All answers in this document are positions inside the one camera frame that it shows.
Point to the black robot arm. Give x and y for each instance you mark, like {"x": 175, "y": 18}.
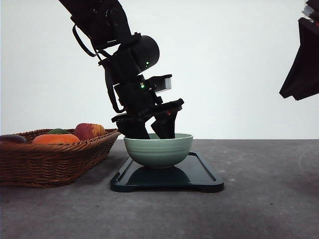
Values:
{"x": 126, "y": 56}

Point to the brown wicker basket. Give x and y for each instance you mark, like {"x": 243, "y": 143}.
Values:
{"x": 46, "y": 165}

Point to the orange fruit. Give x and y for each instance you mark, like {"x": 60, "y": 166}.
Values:
{"x": 55, "y": 138}

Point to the green lime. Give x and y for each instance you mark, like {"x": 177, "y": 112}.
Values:
{"x": 58, "y": 131}

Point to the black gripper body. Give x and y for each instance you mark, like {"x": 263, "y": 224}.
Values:
{"x": 141, "y": 104}

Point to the light green bowl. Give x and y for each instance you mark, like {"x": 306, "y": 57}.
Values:
{"x": 157, "y": 152}

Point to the red yellow apple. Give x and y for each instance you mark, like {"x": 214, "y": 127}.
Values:
{"x": 86, "y": 131}

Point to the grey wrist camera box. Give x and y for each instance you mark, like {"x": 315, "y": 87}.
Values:
{"x": 159, "y": 83}

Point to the dark blue tray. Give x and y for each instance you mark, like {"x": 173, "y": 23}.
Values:
{"x": 194, "y": 174}

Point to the dark red apple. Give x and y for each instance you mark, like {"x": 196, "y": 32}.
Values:
{"x": 13, "y": 138}

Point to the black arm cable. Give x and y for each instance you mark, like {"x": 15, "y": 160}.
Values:
{"x": 107, "y": 66}

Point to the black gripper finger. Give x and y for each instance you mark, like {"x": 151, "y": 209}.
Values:
{"x": 303, "y": 79}
{"x": 165, "y": 115}
{"x": 133, "y": 125}

